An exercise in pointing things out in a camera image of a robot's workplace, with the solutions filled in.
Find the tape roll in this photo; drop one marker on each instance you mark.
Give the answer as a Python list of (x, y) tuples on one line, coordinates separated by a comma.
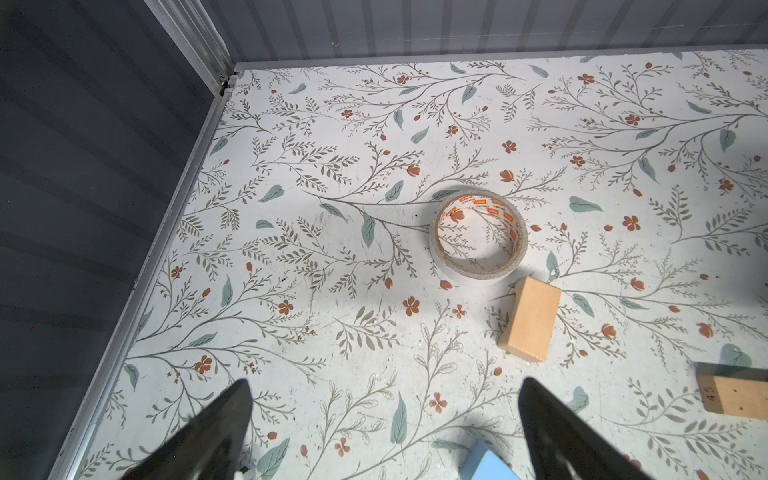
[(477, 238)]

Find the plain wooden block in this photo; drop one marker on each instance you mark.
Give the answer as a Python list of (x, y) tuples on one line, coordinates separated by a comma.
[(529, 331)]

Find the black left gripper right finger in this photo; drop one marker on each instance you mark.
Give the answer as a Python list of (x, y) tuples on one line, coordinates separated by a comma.
[(561, 445)]

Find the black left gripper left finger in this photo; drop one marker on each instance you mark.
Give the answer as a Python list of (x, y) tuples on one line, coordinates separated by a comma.
[(209, 446)]

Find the light blue cube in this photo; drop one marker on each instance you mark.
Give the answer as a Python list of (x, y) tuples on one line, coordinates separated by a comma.
[(483, 464)]

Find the wooden block with holes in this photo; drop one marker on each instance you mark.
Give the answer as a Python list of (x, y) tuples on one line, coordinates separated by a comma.
[(733, 390)]

